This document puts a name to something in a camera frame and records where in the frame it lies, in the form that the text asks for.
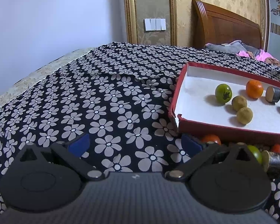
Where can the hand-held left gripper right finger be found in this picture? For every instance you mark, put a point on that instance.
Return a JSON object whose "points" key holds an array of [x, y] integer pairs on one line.
{"points": [[191, 144]]}

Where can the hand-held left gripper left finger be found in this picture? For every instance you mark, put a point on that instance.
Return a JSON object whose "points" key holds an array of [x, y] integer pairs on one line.
{"points": [[80, 144]]}

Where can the red cherry tomato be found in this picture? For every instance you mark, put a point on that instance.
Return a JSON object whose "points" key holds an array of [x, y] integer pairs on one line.
{"points": [[278, 148], [211, 139]]}

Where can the red cardboard box tray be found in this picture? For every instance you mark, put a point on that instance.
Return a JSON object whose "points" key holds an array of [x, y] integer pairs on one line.
{"points": [[200, 112]]}

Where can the green tomato with stem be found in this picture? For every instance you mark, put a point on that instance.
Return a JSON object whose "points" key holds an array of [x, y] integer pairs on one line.
{"points": [[223, 93]]}

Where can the yellow longan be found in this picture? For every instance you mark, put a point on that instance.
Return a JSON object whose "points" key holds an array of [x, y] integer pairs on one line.
{"points": [[239, 103], [244, 115]]}

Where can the orange tangerine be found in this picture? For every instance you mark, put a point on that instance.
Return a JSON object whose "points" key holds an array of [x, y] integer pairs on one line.
{"points": [[254, 89]]}

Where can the dark sugarcane piece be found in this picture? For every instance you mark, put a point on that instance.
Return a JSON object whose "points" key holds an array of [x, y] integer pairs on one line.
{"points": [[273, 94], [274, 162]]}

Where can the black floral blanket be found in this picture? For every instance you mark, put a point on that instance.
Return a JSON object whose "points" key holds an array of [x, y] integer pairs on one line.
{"points": [[84, 102]]}

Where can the beige patterned bedsheet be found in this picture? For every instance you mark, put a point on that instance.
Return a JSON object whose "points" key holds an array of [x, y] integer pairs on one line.
{"points": [[25, 81]]}

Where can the grey clothing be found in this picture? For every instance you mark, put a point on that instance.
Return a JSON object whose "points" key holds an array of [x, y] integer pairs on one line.
{"points": [[231, 47]]}

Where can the pink clothing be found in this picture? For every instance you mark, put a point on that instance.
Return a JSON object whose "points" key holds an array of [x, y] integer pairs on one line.
{"points": [[262, 56]]}

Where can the wooden headboard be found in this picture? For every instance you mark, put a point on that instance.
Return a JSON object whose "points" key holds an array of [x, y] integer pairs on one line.
{"points": [[226, 25]]}

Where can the white light switch panel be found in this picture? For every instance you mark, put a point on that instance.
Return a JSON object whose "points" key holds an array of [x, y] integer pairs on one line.
{"points": [[155, 24]]}

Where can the gold framed wall panel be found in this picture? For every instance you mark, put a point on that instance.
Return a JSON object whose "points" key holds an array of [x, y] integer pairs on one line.
{"points": [[151, 4]]}

